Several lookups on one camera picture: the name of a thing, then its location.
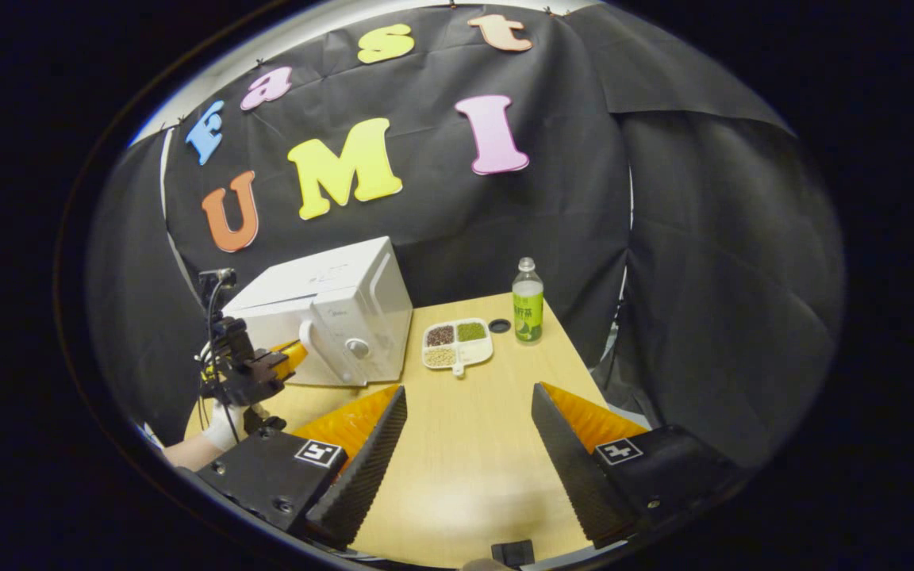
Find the green drink bottle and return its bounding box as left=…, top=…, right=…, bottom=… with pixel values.
left=512, top=257, right=545, bottom=343

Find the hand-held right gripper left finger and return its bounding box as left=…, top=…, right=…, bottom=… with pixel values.
left=195, top=385, right=409, bottom=550

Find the white microwave oven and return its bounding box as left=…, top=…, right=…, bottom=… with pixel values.
left=221, top=236, right=414, bottom=388

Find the black backdrop cloth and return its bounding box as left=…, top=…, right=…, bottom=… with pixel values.
left=84, top=2, right=847, bottom=469

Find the white divided dish of beans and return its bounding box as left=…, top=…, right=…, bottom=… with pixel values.
left=422, top=318, right=494, bottom=377

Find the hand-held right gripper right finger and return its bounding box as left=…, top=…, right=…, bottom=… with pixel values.
left=531, top=382, right=747, bottom=550

